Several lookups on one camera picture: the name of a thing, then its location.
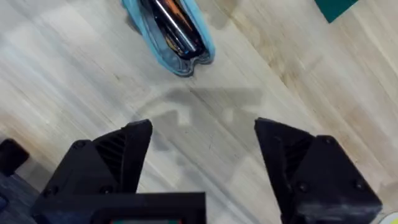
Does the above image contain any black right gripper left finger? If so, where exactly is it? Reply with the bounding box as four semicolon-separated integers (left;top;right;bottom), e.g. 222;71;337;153
30;119;154;215

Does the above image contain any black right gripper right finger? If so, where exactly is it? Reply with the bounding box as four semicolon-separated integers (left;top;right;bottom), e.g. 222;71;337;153
254;117;383;224

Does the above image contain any light blue zip bag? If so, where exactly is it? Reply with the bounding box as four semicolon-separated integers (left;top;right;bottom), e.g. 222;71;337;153
121;0;216;78

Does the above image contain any green board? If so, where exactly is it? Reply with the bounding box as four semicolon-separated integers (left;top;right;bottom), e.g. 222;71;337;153
313;0;359;24

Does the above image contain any black rail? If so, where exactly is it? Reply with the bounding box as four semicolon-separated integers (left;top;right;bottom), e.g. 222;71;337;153
0;138;30;177

